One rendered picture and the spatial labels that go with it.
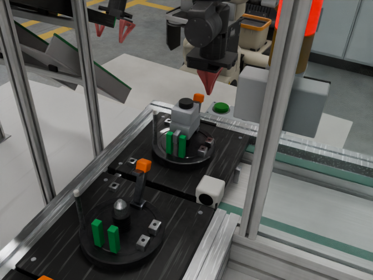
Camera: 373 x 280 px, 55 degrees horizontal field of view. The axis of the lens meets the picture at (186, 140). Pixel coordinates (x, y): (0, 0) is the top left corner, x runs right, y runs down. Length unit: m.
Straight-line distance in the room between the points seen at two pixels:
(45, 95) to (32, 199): 0.48
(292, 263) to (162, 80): 0.85
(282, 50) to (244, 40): 1.30
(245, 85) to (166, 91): 0.75
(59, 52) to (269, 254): 0.53
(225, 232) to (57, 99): 0.77
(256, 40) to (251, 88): 1.22
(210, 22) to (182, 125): 0.20
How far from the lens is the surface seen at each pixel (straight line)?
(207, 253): 0.62
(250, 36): 1.73
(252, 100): 0.52
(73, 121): 1.12
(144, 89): 1.26
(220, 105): 0.96
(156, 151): 0.76
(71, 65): 0.77
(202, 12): 0.70
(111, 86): 0.87
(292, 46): 0.45
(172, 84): 1.29
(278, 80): 0.48
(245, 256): 0.69
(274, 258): 0.68
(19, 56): 0.61
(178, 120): 0.73
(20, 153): 1.03
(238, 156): 0.80
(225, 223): 0.68
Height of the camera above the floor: 1.46
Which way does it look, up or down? 36 degrees down
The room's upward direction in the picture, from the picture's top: 3 degrees clockwise
